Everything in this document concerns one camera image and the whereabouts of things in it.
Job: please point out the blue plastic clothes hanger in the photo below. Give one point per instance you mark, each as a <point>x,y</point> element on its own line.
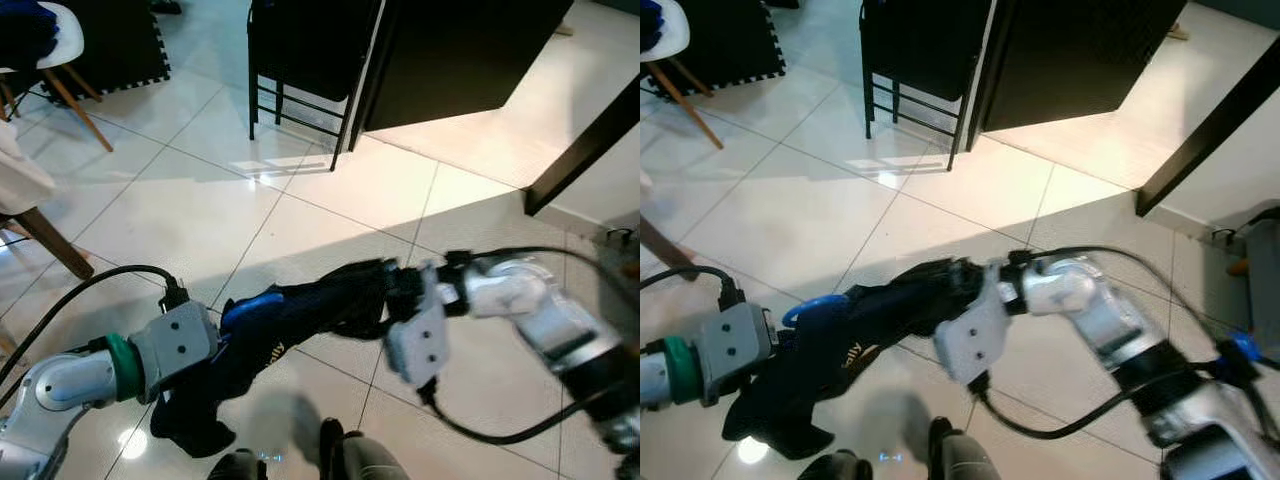
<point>250,305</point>
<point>815,308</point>

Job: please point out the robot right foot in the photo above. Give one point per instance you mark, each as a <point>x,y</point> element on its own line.
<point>365,460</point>
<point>970,460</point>

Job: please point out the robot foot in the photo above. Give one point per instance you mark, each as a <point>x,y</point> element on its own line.
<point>235,468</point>
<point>970,460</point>
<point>365,460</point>
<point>830,468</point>

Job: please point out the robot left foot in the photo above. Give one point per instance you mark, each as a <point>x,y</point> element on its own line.
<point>830,468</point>
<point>235,468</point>

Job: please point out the black cabinet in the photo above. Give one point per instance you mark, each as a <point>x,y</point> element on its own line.
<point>460,50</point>
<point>1080,50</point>

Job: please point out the black foam floor mat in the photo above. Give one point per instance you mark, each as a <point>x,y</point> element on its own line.
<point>730,40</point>
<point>110,45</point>

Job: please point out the navy blue folded cloth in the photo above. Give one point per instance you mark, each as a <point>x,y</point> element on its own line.
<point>25,35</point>
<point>650,20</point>

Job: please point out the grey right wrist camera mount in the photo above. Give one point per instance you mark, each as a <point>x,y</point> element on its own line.
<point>975,335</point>
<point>420,335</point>

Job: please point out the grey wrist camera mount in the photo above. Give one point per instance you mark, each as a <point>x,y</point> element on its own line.
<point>735,350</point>
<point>975,335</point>
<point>420,335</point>
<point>180,340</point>

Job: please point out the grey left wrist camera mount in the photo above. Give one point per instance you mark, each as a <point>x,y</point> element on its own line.
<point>735,350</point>
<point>180,340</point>

